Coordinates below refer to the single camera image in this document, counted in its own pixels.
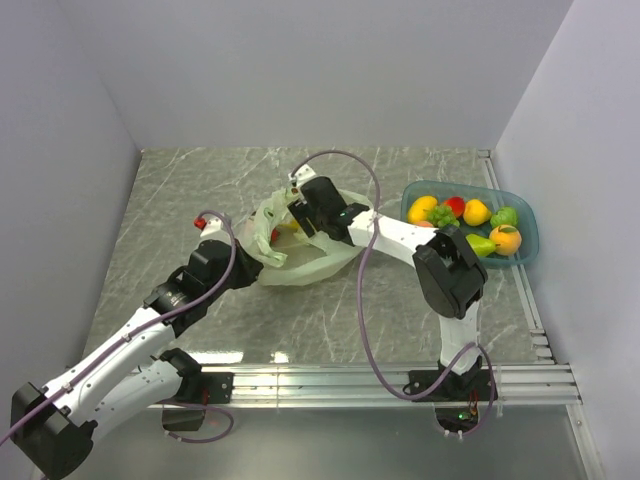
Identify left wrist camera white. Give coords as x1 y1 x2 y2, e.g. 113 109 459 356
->
194 214 231 244

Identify green printed plastic bag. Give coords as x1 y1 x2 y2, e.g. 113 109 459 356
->
241 188 362 286

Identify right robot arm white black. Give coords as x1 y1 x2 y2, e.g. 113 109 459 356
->
289 174 493 402

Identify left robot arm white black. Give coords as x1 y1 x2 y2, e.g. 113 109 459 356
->
8 240 263 479

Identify green fruit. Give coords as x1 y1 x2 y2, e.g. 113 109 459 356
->
466 234 497 258

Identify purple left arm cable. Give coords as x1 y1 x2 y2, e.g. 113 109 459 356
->
0 208 238 446

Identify orange fruit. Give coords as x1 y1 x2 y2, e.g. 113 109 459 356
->
489 224 522 256

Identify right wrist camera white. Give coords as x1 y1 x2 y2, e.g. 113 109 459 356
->
287 165 317 197

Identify red yellow mango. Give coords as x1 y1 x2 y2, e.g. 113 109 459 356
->
444 196 466 218

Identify green grape bunch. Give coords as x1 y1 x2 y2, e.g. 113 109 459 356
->
427 204 460 228

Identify teal transparent plastic tray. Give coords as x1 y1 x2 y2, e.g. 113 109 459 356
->
401 180 539 269

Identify yellow lemon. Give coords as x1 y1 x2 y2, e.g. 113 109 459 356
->
463 199 492 227

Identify green custard apple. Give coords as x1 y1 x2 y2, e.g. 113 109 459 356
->
490 206 519 229

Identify black box under rail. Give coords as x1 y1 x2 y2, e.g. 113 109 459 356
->
161 407 206 432

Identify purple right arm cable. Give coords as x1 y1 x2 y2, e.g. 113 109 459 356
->
292 149 499 437

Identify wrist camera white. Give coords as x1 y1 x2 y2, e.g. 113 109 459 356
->
287 165 317 197
194 214 231 244

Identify yellow bananas in bag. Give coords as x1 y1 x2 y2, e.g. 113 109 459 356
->
278 219 300 231

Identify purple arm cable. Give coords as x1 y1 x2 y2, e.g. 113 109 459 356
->
0 208 238 446
292 149 499 437

